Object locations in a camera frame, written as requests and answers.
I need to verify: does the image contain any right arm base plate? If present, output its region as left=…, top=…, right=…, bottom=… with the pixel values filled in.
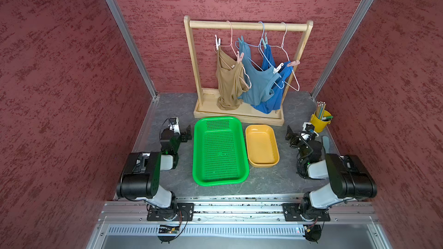
left=281, top=203, right=331, bottom=223

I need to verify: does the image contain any pink wire hanger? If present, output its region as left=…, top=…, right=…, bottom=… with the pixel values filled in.
left=217, top=21, right=252, bottom=89

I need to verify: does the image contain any wooden clothes rack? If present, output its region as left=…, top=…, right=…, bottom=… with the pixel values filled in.
left=183, top=16, right=314, bottom=126

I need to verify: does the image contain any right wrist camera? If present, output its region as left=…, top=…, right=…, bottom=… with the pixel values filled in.
left=303, top=122, right=318, bottom=137

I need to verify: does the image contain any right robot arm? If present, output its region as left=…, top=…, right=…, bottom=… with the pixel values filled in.
left=285, top=123, right=377, bottom=221

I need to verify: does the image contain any blue wire hanger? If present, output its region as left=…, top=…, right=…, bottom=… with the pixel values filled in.
left=235, top=22, right=265, bottom=70

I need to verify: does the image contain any teal clothespin middle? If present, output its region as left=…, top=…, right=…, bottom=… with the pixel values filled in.
left=261, top=33, right=268, bottom=49

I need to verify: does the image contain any grey-blue tank top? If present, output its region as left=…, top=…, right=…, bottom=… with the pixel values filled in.
left=238, top=41, right=280, bottom=106

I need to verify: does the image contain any yellow plastic tray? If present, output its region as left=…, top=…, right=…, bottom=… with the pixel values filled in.
left=245, top=124, right=280, bottom=168

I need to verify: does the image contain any royal blue tank top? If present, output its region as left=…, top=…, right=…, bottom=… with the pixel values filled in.
left=253, top=47, right=295, bottom=114

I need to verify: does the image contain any brown tank top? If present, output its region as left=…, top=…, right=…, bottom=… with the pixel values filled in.
left=216, top=48, right=250, bottom=111

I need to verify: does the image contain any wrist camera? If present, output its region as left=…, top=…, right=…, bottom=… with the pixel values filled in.
left=168, top=117, right=181, bottom=134
left=303, top=122, right=318, bottom=137

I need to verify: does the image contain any white wire hanger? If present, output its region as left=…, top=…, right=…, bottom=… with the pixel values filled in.
left=263, top=22, right=300, bottom=92

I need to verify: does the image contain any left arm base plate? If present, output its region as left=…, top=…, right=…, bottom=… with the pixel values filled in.
left=147, top=203, right=195, bottom=222

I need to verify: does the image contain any pink clothespin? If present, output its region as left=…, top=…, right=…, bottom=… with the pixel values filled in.
left=287, top=60, right=300, bottom=67
left=236, top=51, right=244, bottom=63

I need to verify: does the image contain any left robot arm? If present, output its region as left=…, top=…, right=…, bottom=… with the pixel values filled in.
left=116, top=124, right=192, bottom=221

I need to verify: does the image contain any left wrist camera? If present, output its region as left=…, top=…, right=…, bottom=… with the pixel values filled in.
left=168, top=117, right=181, bottom=134

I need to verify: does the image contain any yellow pencil cup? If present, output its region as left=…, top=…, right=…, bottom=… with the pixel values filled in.
left=310, top=101, right=333, bottom=133

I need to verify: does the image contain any green plastic basket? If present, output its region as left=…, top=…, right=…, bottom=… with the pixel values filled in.
left=193, top=116, right=249, bottom=187

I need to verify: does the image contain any white clothespin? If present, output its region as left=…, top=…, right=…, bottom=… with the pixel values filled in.
left=215, top=35, right=221, bottom=52
left=273, top=63, right=284, bottom=74

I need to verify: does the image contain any grey-blue spatula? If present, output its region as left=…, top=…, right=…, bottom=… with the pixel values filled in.
left=322, top=136, right=331, bottom=154

